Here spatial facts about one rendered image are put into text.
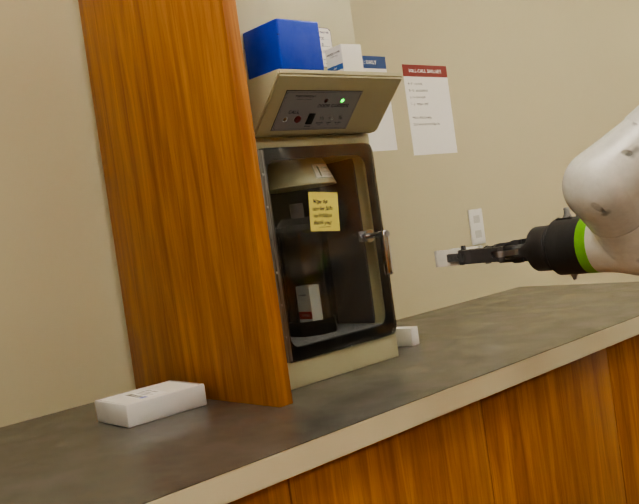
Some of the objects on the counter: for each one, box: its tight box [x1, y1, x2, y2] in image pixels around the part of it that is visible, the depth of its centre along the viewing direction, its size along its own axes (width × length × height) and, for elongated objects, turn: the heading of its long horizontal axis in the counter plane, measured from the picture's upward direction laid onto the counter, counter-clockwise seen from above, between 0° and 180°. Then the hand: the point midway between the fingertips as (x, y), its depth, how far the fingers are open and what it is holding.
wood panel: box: [78, 0, 293, 407], centre depth 153 cm, size 49×3×140 cm
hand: (458, 256), depth 147 cm, fingers open, 4 cm apart
